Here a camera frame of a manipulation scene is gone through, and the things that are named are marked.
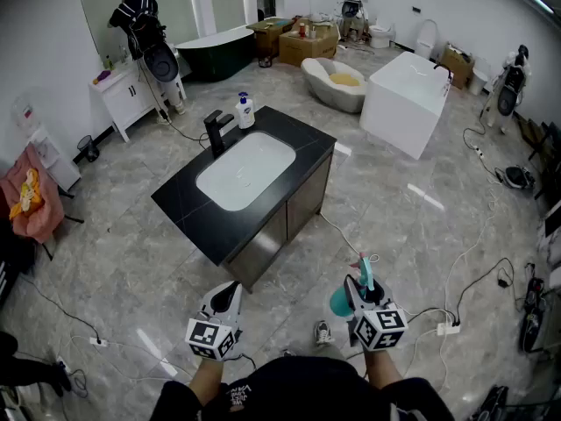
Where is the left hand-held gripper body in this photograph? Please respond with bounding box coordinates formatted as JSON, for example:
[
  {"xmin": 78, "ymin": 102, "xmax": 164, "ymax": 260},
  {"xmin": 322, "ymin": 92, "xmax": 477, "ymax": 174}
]
[{"xmin": 185, "ymin": 307, "xmax": 244, "ymax": 362}]

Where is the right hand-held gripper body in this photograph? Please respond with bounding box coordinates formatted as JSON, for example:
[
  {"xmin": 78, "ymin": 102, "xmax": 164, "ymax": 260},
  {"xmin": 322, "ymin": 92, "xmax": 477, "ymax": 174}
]
[{"xmin": 348, "ymin": 298, "xmax": 409, "ymax": 353}]

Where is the person's right forearm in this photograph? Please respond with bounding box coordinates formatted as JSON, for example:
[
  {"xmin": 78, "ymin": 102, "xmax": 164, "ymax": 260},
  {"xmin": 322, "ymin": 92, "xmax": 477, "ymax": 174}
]
[{"xmin": 363, "ymin": 349, "xmax": 407, "ymax": 392}]

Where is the person's left forearm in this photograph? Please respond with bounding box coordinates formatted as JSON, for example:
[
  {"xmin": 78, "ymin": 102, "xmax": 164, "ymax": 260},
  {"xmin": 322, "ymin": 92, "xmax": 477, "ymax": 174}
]
[{"xmin": 188, "ymin": 357, "xmax": 227, "ymax": 411}]

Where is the white soap pump bottle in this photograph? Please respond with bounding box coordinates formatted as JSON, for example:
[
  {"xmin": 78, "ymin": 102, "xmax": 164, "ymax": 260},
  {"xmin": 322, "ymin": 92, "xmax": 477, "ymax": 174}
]
[{"xmin": 235, "ymin": 91, "xmax": 257, "ymax": 130}]

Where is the person's right shoe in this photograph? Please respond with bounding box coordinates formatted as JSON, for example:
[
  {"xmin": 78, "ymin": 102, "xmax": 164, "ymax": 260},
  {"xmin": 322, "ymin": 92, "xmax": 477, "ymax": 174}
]
[{"xmin": 314, "ymin": 320, "xmax": 334, "ymax": 347}]

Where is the black stone table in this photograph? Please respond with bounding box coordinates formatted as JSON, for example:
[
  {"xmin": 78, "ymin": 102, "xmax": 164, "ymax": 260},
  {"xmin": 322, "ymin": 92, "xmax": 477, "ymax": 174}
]
[{"xmin": 151, "ymin": 105, "xmax": 337, "ymax": 293}]

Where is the person's black shirt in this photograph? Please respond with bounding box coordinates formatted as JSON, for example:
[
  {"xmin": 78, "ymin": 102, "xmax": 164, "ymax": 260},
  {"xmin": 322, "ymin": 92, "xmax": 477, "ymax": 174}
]
[{"xmin": 160, "ymin": 356, "xmax": 457, "ymax": 421}]

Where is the white sink basin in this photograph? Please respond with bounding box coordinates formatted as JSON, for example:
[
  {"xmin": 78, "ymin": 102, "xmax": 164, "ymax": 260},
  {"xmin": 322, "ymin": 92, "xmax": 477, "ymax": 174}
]
[{"xmin": 195, "ymin": 131, "xmax": 297, "ymax": 212}]

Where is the black equipment bag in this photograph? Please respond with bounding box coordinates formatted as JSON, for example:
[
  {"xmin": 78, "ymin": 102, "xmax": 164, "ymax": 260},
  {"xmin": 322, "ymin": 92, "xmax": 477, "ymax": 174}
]
[{"xmin": 519, "ymin": 274, "xmax": 550, "ymax": 353}]

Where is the oval pack on floor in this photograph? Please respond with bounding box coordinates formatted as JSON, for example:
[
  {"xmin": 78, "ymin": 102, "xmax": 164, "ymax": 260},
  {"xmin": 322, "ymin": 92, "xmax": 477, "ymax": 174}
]
[{"xmin": 494, "ymin": 164, "xmax": 536, "ymax": 190}]

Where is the pink cloth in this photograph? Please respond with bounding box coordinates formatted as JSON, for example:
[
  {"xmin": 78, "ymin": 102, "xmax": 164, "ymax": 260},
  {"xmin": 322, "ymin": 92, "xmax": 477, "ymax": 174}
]
[{"xmin": 0, "ymin": 142, "xmax": 66, "ymax": 244}]

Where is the white square bathtub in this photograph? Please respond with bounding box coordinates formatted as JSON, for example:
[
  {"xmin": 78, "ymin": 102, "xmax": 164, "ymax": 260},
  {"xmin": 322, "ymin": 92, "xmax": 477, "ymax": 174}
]
[{"xmin": 359, "ymin": 50, "xmax": 452, "ymax": 161}]

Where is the dark clothes pile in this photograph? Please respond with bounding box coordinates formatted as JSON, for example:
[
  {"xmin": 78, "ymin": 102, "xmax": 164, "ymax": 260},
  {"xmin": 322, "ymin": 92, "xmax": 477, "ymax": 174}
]
[{"xmin": 0, "ymin": 217, "xmax": 39, "ymax": 309}]

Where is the egg-shaped cushion bed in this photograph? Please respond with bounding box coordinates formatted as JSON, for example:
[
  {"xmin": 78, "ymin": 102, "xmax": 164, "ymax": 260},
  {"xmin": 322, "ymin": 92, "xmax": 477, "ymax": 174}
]
[{"xmin": 301, "ymin": 57, "xmax": 367, "ymax": 114}]

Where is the yellow plush toy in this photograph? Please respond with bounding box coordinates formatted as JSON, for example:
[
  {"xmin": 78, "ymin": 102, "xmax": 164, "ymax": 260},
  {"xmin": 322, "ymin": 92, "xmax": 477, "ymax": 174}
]
[{"xmin": 9, "ymin": 168, "xmax": 45, "ymax": 218}]

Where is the white water dispenser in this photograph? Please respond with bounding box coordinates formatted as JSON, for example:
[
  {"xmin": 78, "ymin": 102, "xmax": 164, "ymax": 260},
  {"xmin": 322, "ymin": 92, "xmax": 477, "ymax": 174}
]
[{"xmin": 11, "ymin": 88, "xmax": 82, "ymax": 192}]

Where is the white vanity cabinet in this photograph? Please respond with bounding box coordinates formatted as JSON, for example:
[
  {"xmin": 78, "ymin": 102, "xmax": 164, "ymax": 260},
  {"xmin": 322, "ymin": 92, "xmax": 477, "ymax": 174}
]
[{"xmin": 87, "ymin": 61, "xmax": 188, "ymax": 143}]

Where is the open cardboard box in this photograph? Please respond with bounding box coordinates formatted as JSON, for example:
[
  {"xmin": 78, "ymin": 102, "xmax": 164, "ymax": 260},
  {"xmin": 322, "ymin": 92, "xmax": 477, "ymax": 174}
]
[{"xmin": 440, "ymin": 41, "xmax": 477, "ymax": 89}]

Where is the dark green bathtub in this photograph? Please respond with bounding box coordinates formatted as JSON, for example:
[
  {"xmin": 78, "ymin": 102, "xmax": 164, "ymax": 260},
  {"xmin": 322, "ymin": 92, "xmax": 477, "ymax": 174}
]
[{"xmin": 174, "ymin": 26, "xmax": 258, "ymax": 82}]

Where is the large cardboard box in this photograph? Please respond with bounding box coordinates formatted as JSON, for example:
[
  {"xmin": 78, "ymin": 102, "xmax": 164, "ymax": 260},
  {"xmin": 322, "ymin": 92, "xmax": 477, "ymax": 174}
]
[{"xmin": 278, "ymin": 24, "xmax": 341, "ymax": 68}]

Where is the white oval toilet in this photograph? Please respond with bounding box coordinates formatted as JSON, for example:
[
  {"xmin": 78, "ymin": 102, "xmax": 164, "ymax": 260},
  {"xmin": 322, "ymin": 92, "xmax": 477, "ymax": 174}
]
[{"xmin": 414, "ymin": 18, "xmax": 439, "ymax": 59}]

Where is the cardboard box with teal lid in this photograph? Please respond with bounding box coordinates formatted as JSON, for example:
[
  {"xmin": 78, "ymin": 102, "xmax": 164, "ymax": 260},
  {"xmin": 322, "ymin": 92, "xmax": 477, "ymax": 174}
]
[{"xmin": 245, "ymin": 16, "xmax": 295, "ymax": 61}]

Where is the white floor cable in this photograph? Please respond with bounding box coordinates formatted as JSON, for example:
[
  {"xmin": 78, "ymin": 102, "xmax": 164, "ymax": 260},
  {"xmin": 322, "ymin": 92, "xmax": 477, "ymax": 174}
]
[{"xmin": 318, "ymin": 210, "xmax": 380, "ymax": 263}]

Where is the black floor cable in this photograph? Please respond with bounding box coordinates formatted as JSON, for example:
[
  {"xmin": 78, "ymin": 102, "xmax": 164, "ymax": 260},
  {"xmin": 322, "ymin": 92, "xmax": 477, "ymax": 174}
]
[{"xmin": 138, "ymin": 59, "xmax": 212, "ymax": 143}]

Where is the black wire wastebasket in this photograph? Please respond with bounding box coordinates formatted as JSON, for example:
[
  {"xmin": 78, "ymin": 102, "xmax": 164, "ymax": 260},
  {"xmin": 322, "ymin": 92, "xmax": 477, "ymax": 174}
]
[{"xmin": 77, "ymin": 134, "xmax": 101, "ymax": 163}]

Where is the wall mirror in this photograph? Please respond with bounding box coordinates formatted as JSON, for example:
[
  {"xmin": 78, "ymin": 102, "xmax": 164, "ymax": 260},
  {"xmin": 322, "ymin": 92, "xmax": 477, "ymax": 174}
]
[{"xmin": 74, "ymin": 0, "xmax": 199, "ymax": 68}]

